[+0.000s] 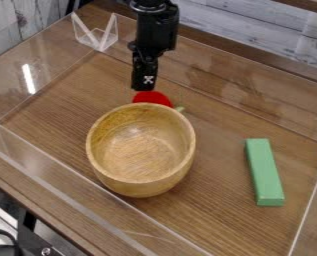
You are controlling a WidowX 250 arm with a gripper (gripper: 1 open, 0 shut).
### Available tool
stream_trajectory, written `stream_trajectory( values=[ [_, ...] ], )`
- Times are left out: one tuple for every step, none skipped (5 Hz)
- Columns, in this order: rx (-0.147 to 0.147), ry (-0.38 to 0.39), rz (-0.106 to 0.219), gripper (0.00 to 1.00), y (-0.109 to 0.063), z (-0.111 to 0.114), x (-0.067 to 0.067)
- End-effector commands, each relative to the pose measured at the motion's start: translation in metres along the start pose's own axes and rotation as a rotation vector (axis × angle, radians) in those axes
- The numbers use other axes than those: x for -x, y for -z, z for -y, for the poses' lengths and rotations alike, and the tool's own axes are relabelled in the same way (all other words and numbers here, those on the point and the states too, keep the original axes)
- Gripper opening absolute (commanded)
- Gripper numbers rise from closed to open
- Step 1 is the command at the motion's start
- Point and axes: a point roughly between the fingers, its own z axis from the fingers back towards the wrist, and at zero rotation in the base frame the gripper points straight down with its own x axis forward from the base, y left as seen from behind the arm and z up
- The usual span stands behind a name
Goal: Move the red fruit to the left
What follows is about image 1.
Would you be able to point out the green rectangular block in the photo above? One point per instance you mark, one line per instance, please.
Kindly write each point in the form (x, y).
(267, 181)

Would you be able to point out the red toy fruit green leaves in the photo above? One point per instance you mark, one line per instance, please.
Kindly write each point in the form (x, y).
(156, 98)

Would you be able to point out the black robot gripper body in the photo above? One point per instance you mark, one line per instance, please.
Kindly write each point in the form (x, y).
(157, 29)

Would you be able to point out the clear acrylic corner bracket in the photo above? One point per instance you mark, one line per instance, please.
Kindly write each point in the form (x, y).
(100, 39)

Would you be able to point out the round wooden bowl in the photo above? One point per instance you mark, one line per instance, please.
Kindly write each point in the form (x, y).
(141, 148)

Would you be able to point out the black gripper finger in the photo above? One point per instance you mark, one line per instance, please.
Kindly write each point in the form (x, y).
(144, 75)

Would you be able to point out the black table leg bracket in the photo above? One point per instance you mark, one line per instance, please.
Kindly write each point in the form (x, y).
(33, 244)

